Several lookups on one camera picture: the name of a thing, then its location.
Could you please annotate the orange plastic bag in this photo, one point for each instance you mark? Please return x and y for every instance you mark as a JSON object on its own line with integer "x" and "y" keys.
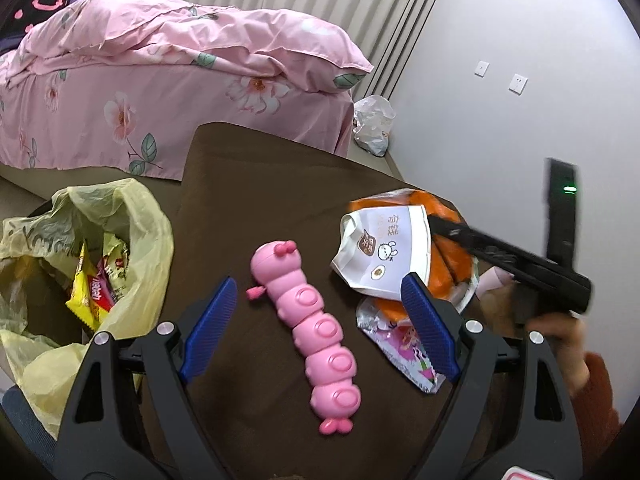
{"x": 452, "y": 262}

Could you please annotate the magenta cartoon wrapper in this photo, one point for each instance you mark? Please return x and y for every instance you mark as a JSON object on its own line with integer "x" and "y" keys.
{"x": 400, "y": 355}

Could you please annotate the yellow red label snack packet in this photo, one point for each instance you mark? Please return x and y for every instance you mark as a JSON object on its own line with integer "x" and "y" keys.
{"x": 92, "y": 295}

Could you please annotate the yellow plastic bag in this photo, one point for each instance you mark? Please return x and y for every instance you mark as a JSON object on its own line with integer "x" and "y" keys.
{"x": 140, "y": 240}

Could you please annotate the brown tablecloth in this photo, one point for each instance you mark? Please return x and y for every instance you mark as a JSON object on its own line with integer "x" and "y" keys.
{"x": 280, "y": 200}

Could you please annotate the white plastic bag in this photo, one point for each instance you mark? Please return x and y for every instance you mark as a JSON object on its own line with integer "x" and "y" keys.
{"x": 372, "y": 125}

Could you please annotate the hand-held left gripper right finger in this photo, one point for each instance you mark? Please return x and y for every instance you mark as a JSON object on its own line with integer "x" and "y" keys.
{"x": 430, "y": 330}

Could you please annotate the person's right hand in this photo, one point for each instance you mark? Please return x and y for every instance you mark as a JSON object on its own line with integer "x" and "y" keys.
{"x": 562, "y": 345}

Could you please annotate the pink floral duvet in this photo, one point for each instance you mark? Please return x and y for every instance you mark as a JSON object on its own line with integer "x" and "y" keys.
{"x": 200, "y": 40}

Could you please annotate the person's right forearm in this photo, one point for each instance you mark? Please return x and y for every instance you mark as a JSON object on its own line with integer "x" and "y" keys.
{"x": 600, "y": 410}

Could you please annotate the pink caterpillar toy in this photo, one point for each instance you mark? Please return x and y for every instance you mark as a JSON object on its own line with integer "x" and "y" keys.
{"x": 320, "y": 330}

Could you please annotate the white paper bag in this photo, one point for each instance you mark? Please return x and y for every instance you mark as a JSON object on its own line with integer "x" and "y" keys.
{"x": 380, "y": 250}

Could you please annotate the pink floral bed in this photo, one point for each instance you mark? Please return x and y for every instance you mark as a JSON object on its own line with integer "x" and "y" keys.
{"x": 100, "y": 125}

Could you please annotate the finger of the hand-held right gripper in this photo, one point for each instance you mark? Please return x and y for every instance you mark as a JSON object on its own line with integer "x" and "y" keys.
{"x": 467, "y": 239}

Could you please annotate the person's leg in jeans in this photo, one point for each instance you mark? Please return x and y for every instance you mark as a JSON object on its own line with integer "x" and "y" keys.
{"x": 25, "y": 425}

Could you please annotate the pink bottle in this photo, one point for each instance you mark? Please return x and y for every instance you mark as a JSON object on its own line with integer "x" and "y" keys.
{"x": 495, "y": 280}

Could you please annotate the white wall switch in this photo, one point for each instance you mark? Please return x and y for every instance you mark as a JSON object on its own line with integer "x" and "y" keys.
{"x": 481, "y": 68}

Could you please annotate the white wall socket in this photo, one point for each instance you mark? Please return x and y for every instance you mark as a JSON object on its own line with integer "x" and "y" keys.
{"x": 518, "y": 84}

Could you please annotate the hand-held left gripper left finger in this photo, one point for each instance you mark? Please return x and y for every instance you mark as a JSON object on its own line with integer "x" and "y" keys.
{"x": 210, "y": 330}

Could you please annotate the black Hello Kitty pillow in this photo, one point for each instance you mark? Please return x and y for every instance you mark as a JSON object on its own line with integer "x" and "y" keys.
{"x": 40, "y": 0}

